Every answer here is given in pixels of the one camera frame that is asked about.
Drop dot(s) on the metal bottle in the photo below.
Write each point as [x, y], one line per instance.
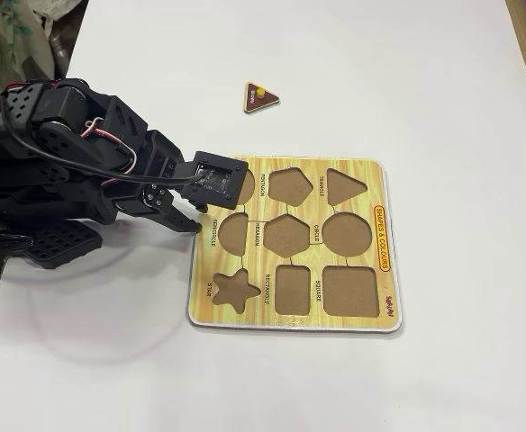
[60, 49]

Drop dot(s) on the wooden shapes puzzle board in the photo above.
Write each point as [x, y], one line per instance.
[380, 189]

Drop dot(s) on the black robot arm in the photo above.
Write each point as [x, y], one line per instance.
[65, 148]

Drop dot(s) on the white plastic bag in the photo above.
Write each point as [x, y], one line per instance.
[60, 8]

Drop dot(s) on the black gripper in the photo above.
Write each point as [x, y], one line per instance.
[154, 198]

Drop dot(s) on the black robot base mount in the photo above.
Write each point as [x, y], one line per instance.
[60, 245]

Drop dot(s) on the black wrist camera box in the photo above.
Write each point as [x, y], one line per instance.
[215, 180]

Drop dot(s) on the brown triangle piece yellow pin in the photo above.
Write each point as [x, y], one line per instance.
[265, 101]

